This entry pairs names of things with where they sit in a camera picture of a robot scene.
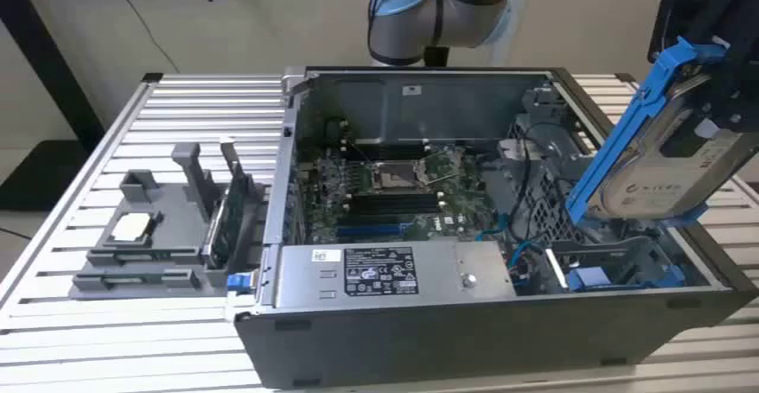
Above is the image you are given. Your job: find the hard disk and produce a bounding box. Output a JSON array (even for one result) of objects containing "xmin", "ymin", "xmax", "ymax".
[{"xmin": 566, "ymin": 35, "xmax": 759, "ymax": 234}]

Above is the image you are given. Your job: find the black RAM slot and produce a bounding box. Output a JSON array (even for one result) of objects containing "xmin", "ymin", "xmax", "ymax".
[
  {"xmin": 350, "ymin": 201, "xmax": 445, "ymax": 211},
  {"xmin": 343, "ymin": 139, "xmax": 430, "ymax": 146},
  {"xmin": 343, "ymin": 217, "xmax": 445, "ymax": 228},
  {"xmin": 343, "ymin": 144, "xmax": 430, "ymax": 151},
  {"xmin": 354, "ymin": 193, "xmax": 445, "ymax": 203},
  {"xmin": 343, "ymin": 154, "xmax": 433, "ymax": 162},
  {"xmin": 347, "ymin": 209, "xmax": 445, "ymax": 219},
  {"xmin": 343, "ymin": 148, "xmax": 431, "ymax": 156}
]

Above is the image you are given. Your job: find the blue expansion slot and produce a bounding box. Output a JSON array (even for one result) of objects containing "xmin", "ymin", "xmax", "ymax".
[{"xmin": 337, "ymin": 224, "xmax": 411, "ymax": 241}]

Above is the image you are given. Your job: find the perforated grey drive cage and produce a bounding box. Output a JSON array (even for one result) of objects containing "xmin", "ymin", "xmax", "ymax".
[{"xmin": 507, "ymin": 112, "xmax": 601, "ymax": 244}]

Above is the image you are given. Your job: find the green motherboard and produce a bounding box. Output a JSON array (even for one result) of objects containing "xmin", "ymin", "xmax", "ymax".
[{"xmin": 294, "ymin": 141, "xmax": 506, "ymax": 244}]

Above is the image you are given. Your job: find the metal socket cover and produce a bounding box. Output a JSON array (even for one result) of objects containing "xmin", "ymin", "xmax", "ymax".
[{"xmin": 421, "ymin": 149, "xmax": 469, "ymax": 185}]

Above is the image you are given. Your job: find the CPU socket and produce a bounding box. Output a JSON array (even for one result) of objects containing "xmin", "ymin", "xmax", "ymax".
[{"xmin": 370, "ymin": 159, "xmax": 421, "ymax": 189}]

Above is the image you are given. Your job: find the thin locking lever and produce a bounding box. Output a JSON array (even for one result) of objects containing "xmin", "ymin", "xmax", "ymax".
[{"xmin": 347, "ymin": 139, "xmax": 377, "ymax": 165}]

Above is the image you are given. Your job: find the black PC case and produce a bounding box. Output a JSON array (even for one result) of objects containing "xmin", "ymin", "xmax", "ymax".
[{"xmin": 229, "ymin": 64, "xmax": 759, "ymax": 389}]

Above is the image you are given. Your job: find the silver power supply box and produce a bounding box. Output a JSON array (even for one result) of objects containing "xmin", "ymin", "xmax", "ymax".
[{"xmin": 275, "ymin": 240, "xmax": 517, "ymax": 309}]

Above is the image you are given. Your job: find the green graphics card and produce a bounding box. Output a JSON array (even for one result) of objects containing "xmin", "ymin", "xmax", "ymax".
[{"xmin": 201, "ymin": 137, "xmax": 258, "ymax": 272}]

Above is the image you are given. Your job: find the blue case latch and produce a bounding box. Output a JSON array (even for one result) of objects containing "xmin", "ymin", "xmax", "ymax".
[{"xmin": 227, "ymin": 272, "xmax": 254, "ymax": 297}]

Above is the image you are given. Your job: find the grey parts rack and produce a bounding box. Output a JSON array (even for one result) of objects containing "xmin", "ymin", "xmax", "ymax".
[{"xmin": 70, "ymin": 141, "xmax": 274, "ymax": 301}]

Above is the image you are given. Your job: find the silver CPU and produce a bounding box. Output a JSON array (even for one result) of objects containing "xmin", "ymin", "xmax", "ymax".
[{"xmin": 113, "ymin": 213, "xmax": 157, "ymax": 241}]

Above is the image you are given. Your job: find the green RAM stick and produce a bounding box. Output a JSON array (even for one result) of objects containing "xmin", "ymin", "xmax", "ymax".
[{"xmin": 98, "ymin": 272, "xmax": 179, "ymax": 285}]

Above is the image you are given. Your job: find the thin black wire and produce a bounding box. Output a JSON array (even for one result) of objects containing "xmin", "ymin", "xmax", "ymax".
[{"xmin": 509, "ymin": 121, "xmax": 594, "ymax": 245}]

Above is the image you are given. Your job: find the light blue wire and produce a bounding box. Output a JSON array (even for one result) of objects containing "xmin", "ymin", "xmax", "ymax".
[{"xmin": 477, "ymin": 226, "xmax": 535, "ymax": 252}]

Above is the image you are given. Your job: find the black slanted post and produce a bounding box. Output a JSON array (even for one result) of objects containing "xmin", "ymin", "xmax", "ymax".
[{"xmin": 0, "ymin": 0, "xmax": 110, "ymax": 154}]

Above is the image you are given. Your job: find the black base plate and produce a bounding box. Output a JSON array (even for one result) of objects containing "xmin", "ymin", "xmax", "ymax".
[{"xmin": 0, "ymin": 139, "xmax": 101, "ymax": 212}]

